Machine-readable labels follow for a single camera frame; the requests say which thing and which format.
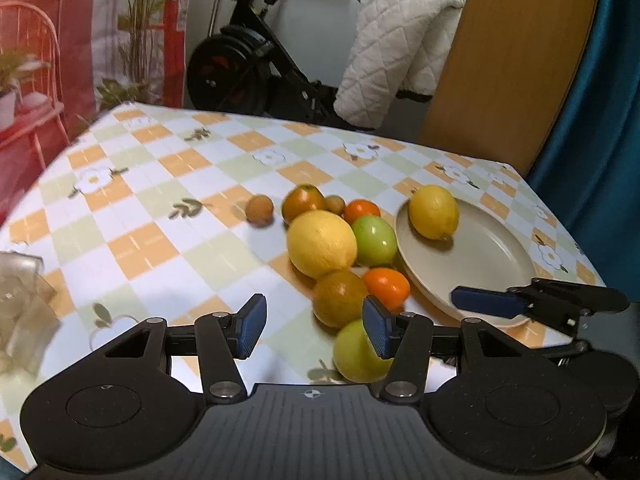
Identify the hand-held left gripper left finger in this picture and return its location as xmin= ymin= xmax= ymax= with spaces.
xmin=102 ymin=294 xmax=268 ymax=406

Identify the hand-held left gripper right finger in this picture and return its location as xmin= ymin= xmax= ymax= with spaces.
xmin=362 ymin=295 xmax=523 ymax=406

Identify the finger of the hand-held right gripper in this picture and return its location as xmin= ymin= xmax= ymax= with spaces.
xmin=451 ymin=279 xmax=630 ymax=317
xmin=525 ymin=306 xmax=588 ymax=337

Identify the yellow-green round fruit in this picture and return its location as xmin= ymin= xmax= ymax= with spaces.
xmin=333 ymin=320 xmax=396 ymax=384

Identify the beige round plate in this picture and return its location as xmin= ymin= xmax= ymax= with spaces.
xmin=395 ymin=199 xmax=538 ymax=329

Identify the oval bright orange kumquat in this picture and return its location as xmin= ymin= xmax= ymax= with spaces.
xmin=362 ymin=267 xmax=411 ymax=309

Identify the dull brownish orange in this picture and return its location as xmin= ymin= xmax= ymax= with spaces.
xmin=312 ymin=270 xmax=370 ymax=330

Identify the green round fruit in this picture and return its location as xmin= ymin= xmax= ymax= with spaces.
xmin=350 ymin=215 xmax=398 ymax=267

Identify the large yellow lemon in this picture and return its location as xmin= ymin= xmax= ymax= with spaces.
xmin=286 ymin=210 xmax=358 ymax=280

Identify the tan fuzzy kiwi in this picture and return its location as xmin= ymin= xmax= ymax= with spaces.
xmin=245 ymin=195 xmax=275 ymax=226

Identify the round bright orange mandarin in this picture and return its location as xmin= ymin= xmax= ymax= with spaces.
xmin=343 ymin=199 xmax=382 ymax=223

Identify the small yellow lemon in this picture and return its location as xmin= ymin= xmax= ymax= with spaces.
xmin=408 ymin=185 xmax=460 ymax=240

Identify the glossy orange-brown fruit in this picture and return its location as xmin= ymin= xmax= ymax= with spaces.
xmin=281 ymin=184 xmax=327 ymax=225

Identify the teal curtain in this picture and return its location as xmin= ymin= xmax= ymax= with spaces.
xmin=527 ymin=0 xmax=640 ymax=306

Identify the clear plastic container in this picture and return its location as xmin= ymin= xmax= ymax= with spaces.
xmin=0 ymin=251 xmax=63 ymax=376

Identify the wooden board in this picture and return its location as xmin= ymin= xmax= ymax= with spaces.
xmin=417 ymin=0 xmax=606 ymax=176

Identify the black exercise bike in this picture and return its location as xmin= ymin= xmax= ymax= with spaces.
xmin=186 ymin=0 xmax=431 ymax=128

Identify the white quilted jacket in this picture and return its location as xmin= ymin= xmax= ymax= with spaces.
xmin=332 ymin=0 xmax=468 ymax=133

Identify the red printed backdrop cloth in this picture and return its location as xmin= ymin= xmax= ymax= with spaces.
xmin=0 ymin=0 xmax=193 ymax=226

